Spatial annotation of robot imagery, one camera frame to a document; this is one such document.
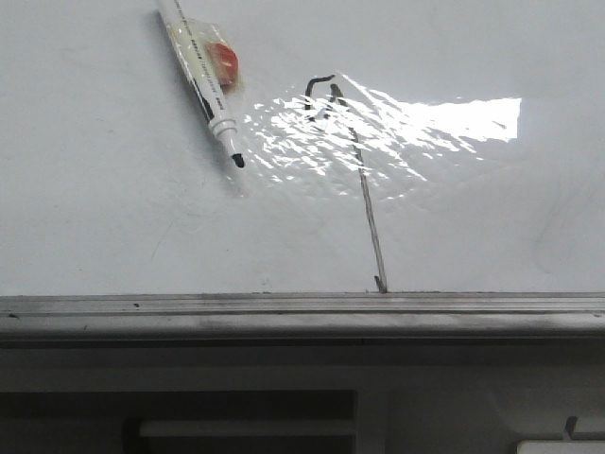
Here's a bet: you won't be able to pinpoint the aluminium whiteboard tray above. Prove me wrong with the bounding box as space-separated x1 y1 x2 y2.
1 292 604 343

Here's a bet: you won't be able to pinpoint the red magnet taped to marker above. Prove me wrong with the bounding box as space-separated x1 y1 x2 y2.
206 43 239 86

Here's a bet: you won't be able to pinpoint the white whiteboard marker pen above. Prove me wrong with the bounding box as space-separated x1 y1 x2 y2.
158 1 245 168

